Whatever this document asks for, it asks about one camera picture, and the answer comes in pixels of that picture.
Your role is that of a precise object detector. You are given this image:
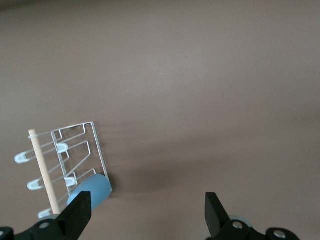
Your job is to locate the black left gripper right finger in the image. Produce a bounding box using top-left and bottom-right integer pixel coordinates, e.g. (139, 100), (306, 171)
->
(202, 191), (300, 240)

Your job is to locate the light blue plastic cup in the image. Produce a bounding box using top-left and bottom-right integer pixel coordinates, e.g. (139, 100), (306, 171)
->
(66, 174), (113, 212)

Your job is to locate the white wire cup rack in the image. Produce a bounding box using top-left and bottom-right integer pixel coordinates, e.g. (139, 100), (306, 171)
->
(14, 121), (111, 220)

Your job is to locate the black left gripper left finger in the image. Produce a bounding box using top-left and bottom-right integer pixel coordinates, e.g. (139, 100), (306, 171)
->
(0, 190), (93, 240)

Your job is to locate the wooden rack dowel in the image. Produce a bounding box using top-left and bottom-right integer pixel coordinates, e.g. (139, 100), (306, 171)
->
(27, 128), (61, 215)

